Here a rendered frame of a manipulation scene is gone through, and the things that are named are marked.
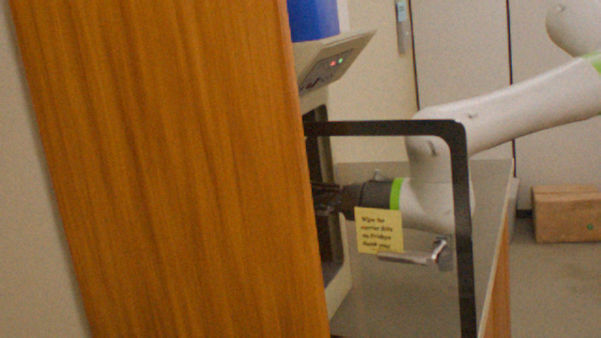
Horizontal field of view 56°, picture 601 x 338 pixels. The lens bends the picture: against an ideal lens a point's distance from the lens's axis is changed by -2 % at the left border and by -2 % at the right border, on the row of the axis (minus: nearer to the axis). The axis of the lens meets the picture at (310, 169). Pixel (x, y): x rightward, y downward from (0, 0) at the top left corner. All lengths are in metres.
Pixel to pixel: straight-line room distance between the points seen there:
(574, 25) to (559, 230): 2.68
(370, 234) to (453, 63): 3.15
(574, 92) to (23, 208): 0.98
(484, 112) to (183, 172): 0.50
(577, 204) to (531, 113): 2.77
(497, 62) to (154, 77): 3.22
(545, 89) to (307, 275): 0.51
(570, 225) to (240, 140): 3.14
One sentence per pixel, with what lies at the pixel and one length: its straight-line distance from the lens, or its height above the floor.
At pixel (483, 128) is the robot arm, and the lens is 0.99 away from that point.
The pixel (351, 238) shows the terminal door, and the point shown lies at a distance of 0.93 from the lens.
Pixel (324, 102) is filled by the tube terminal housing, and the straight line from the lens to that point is 1.19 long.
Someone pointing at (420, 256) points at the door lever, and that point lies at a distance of 0.83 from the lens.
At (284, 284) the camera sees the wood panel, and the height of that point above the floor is 1.15.
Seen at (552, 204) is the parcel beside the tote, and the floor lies 0.26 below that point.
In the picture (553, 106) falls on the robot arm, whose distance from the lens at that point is 1.07.
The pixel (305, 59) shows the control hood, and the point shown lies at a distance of 0.88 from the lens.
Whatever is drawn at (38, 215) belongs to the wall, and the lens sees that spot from 1.15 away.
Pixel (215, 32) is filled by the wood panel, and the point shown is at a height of 1.54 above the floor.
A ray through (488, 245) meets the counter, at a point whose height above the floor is 0.94.
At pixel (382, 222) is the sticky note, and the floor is 1.23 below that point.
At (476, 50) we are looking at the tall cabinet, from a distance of 3.97.
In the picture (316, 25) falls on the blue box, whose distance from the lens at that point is 0.89.
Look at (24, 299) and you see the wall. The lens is 1.15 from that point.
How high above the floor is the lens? 1.55
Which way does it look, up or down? 15 degrees down
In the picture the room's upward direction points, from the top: 8 degrees counter-clockwise
